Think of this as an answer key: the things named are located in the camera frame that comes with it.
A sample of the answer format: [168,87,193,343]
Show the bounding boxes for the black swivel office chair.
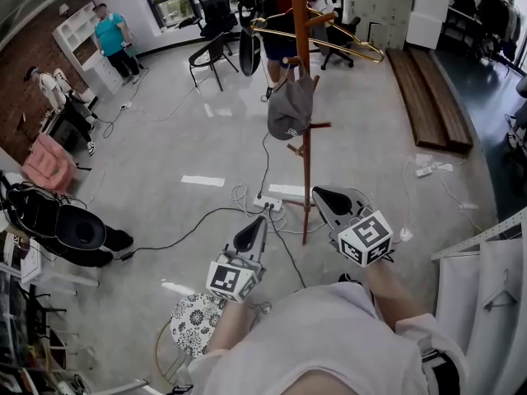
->
[317,7,363,72]

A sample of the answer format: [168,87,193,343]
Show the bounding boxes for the white shelf cabinet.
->
[52,1,124,95]

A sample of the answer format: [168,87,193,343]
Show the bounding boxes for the black oval bag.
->
[238,26,262,78]

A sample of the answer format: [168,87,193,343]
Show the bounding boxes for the pink armchair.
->
[21,132,80,196]

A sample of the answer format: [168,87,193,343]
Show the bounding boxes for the black mesh office chair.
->
[195,0,242,41]

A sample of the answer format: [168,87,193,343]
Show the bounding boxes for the wooden coat rack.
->
[282,0,339,246]

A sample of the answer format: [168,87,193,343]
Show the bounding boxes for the rack of dark clothes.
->
[443,0,525,64]

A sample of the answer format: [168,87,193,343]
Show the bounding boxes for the wooden step platform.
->
[385,46,475,155]

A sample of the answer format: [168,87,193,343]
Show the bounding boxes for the black wide brim hat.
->
[56,205,108,250]

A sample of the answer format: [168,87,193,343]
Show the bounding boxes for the white locker cabinet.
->
[343,0,417,51]

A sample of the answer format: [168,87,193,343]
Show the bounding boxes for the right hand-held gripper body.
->
[324,207,395,268]

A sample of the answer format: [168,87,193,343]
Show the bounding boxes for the person's black shoe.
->
[337,272,364,288]

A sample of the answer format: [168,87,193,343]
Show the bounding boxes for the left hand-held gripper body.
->
[205,240,268,304]

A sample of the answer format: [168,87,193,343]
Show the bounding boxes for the black metal chair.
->
[188,32,240,93]

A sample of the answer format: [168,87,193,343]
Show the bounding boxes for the cluttered dark shelf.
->
[0,228,100,395]

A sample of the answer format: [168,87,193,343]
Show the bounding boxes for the grey cap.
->
[266,66,316,142]

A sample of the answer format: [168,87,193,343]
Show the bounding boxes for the white cable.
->
[399,158,487,244]

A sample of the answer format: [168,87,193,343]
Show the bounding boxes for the floral round stool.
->
[154,293,226,386]

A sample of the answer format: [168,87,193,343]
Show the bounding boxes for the thin black cable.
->
[258,131,273,199]

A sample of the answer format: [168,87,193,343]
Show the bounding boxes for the grey wire hanger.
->
[482,268,519,313]

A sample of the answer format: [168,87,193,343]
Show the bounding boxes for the person's left forearm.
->
[204,300,259,356]

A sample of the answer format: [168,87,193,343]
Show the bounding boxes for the long black cable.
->
[112,207,308,290]

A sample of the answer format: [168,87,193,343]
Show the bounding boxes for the person's white shirt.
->
[184,281,470,395]

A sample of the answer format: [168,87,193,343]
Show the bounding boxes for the person's right forearm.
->
[363,258,438,333]

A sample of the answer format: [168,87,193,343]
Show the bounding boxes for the gold clothes hanger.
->
[250,7,386,65]

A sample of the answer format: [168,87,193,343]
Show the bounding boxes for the white stacked boxes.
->
[404,0,451,51]

